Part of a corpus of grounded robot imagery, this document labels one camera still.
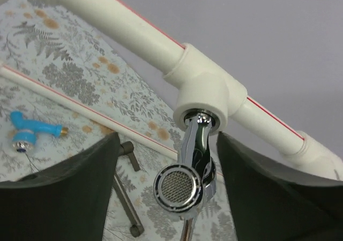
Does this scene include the white PVC pipe frame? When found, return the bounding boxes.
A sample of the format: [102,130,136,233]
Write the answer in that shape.
[1,0,342,180]

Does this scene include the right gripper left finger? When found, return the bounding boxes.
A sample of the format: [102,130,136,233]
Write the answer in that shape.
[1,133,120,240]

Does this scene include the chrome metal faucet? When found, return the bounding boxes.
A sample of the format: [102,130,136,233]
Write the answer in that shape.
[153,111,217,240]

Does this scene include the blue plastic faucet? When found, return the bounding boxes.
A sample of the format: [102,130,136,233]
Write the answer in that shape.
[10,111,69,153]

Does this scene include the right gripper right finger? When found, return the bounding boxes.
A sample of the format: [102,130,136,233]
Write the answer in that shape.
[217,132,342,241]

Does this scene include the floral patterned table mat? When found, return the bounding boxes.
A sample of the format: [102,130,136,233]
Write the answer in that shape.
[1,0,236,240]

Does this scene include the dark bronze long faucet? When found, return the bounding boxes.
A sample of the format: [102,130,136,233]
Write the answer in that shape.
[113,141,145,238]

